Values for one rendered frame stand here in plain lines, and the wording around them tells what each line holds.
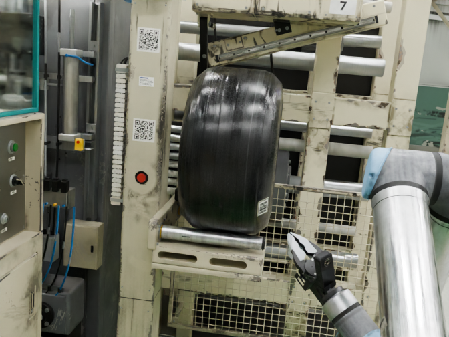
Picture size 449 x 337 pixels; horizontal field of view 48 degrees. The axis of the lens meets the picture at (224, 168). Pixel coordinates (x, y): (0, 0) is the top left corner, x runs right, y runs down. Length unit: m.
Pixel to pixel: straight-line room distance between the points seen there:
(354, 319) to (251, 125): 0.59
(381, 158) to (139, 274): 1.02
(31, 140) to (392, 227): 1.07
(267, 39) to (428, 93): 9.68
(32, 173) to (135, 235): 0.41
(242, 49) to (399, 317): 1.34
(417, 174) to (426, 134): 10.56
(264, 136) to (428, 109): 10.23
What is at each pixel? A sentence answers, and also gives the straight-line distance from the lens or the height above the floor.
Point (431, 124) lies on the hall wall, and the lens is 11.68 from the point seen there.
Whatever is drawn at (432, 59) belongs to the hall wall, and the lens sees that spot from 11.66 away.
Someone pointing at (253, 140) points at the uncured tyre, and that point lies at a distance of 1.45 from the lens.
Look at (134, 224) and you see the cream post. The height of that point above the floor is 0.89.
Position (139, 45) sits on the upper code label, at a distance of 1.69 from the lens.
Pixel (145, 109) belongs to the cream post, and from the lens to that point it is 1.69.
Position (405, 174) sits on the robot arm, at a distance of 1.10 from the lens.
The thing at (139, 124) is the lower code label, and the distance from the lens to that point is 1.70.
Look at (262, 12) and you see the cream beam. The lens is 1.89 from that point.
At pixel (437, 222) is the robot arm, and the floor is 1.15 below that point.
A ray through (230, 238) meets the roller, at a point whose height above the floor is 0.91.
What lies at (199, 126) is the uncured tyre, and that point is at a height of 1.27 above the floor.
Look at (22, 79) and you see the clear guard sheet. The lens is 1.54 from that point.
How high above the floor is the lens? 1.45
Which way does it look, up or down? 11 degrees down
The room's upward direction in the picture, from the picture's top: 5 degrees clockwise
